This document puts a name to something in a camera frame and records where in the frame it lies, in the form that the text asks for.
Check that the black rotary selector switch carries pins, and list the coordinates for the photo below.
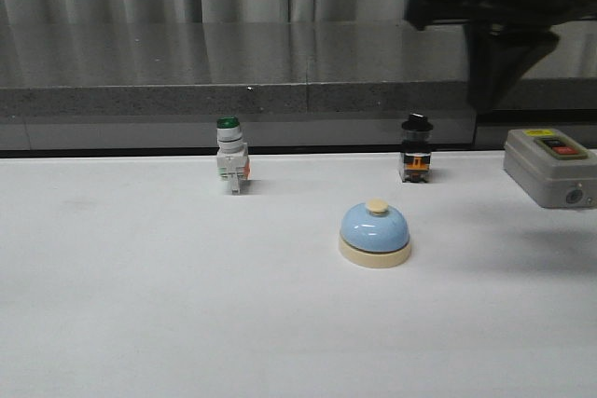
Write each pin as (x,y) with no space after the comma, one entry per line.
(415,156)

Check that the grey on-off switch box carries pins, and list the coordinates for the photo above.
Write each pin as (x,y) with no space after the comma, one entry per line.
(552,168)

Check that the grey granite counter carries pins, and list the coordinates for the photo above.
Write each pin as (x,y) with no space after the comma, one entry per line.
(161,87)

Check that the green pushbutton switch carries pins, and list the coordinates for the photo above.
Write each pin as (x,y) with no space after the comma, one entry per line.
(232,158)

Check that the blue desk bell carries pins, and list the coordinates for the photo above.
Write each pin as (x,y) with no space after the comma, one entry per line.
(373,234)

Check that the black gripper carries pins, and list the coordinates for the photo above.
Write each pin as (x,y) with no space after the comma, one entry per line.
(504,38)

